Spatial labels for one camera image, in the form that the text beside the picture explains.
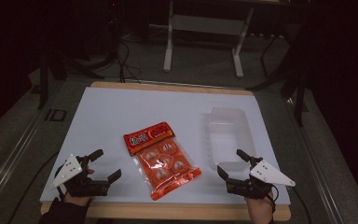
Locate black metal stand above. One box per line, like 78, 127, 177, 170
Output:
247, 29, 310, 127
36, 43, 105, 110

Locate black floor cables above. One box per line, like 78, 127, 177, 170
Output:
114, 38, 143, 84

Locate metal floor rail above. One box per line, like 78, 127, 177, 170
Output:
286, 98, 347, 224
0, 90, 55, 204

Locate white metal stand frame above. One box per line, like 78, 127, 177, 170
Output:
162, 0, 256, 79

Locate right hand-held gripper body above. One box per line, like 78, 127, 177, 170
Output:
226, 157, 296, 201

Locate clear plastic container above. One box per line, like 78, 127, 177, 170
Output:
202, 106, 257, 173

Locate orange red snack packet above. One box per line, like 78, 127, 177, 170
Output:
123, 120, 202, 202

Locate person's right hand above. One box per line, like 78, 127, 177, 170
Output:
244, 193, 276, 224

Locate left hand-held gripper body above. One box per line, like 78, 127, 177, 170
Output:
49, 154, 112, 198

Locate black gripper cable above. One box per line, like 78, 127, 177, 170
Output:
291, 186, 312, 224
7, 150, 66, 224

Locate white table sheet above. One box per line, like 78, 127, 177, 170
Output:
39, 86, 292, 206

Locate person's left hand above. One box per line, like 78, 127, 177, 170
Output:
62, 192, 93, 207

